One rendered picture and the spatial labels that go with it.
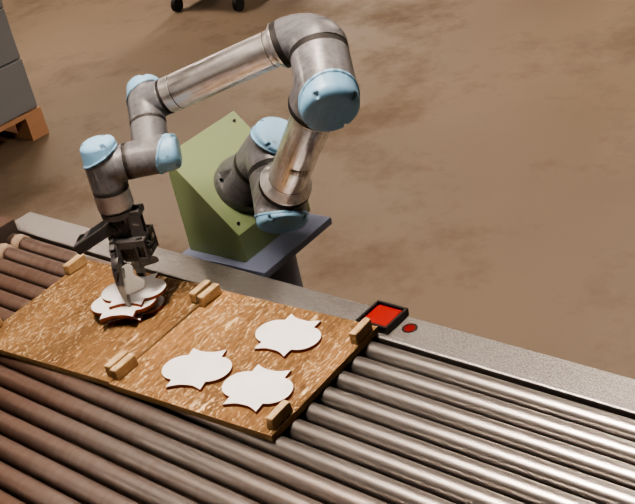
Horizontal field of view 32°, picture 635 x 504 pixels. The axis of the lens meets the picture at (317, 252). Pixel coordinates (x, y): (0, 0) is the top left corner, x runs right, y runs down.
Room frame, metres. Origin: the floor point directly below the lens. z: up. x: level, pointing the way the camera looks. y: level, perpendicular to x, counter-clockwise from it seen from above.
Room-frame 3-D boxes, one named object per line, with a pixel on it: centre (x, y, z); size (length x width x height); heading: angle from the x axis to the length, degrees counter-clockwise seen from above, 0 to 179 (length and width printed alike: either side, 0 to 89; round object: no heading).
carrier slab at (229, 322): (1.81, 0.19, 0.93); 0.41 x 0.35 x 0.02; 49
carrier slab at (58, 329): (2.08, 0.50, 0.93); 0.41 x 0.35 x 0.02; 50
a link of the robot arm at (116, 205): (2.08, 0.38, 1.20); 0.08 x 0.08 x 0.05
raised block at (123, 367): (1.83, 0.42, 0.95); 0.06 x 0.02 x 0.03; 139
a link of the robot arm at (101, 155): (2.07, 0.38, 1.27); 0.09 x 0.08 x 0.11; 88
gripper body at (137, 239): (2.07, 0.37, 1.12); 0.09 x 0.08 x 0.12; 74
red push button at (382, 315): (1.85, -0.10, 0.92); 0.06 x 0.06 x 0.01; 45
